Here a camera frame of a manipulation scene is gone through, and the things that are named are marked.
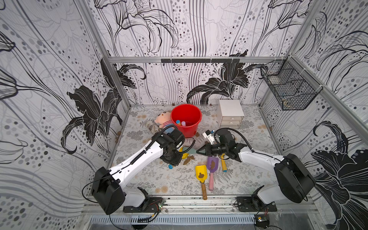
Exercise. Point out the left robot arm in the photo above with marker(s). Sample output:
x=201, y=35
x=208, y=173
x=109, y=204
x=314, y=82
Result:
x=109, y=187

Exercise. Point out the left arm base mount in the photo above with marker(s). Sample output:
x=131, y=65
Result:
x=149, y=205

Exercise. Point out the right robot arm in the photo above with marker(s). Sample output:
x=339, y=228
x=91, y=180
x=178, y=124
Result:
x=294, y=181

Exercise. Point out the green cleaning brush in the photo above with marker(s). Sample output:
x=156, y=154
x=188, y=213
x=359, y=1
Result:
x=192, y=151

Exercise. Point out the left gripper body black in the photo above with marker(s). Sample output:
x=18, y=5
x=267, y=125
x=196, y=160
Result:
x=171, y=157

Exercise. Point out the black wire wall basket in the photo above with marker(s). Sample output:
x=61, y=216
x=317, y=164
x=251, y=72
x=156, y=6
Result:
x=289, y=85

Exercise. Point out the white mini drawer cabinet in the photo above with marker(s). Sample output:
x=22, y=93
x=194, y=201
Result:
x=230, y=114

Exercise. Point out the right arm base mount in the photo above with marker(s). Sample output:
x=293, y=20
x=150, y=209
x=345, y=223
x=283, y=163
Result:
x=252, y=204

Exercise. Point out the plush doll toy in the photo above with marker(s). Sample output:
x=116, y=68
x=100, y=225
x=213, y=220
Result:
x=162, y=121

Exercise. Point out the red plastic bucket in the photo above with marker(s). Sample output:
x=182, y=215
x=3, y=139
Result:
x=189, y=113

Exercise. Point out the yellow trowel wooden handle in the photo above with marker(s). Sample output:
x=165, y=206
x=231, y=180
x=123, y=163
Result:
x=201, y=175

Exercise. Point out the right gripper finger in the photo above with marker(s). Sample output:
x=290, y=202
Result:
x=202, y=152
x=203, y=148

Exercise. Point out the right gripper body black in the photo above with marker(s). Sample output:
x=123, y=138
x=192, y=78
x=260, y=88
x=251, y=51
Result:
x=208, y=148

